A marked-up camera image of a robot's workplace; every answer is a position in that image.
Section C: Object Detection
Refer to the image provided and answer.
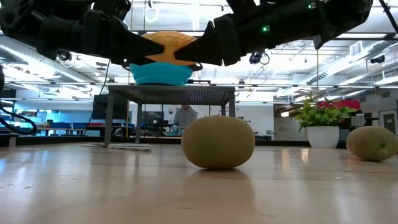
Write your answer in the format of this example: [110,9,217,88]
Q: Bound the black aluminium table frame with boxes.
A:
[0,133,398,154]

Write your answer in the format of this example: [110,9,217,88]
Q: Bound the white flat pad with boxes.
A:
[81,142,154,152]

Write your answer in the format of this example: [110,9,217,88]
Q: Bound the black overhead camera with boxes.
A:
[248,50,271,65]
[57,49,73,62]

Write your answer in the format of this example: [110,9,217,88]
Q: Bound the green-brown kiwi fruit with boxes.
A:
[181,115,256,170]
[346,125,398,162]

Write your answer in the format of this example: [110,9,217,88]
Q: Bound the blue collapsible bowl grey rim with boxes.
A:
[121,58,203,86]

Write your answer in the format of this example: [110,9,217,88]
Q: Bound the green plant in white pot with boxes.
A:
[293,91,358,149]

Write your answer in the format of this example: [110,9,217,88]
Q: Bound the red cabinet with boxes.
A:
[317,99,361,111]

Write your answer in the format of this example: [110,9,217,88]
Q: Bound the thick black hose cable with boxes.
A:
[0,63,38,136]

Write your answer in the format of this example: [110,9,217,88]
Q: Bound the grey perforated metal stand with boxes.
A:
[104,84,238,151]

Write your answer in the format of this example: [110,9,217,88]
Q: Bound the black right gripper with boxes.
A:
[173,0,321,67]

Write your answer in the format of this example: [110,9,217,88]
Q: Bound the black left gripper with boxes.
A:
[36,9,165,66]

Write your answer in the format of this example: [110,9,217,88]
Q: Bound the black monitor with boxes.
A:
[91,93,129,121]

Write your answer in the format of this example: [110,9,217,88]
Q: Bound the person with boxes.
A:
[172,105,198,137]

